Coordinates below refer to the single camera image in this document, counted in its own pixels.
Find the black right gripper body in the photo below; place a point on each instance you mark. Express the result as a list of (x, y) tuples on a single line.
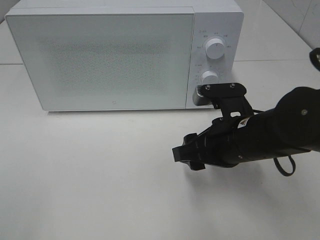
[(218, 139)]

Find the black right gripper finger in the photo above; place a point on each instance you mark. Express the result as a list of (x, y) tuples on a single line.
[(202, 139), (190, 154)]

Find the white timer knob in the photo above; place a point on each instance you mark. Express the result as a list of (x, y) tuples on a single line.
[(209, 77)]

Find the white microwave door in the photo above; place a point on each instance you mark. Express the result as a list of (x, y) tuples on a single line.
[(106, 62)]

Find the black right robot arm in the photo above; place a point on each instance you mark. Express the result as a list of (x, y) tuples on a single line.
[(245, 135)]

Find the upper white power knob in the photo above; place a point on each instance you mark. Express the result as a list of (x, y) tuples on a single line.
[(215, 48)]

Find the white microwave oven body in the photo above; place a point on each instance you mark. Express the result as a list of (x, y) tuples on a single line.
[(211, 18)]

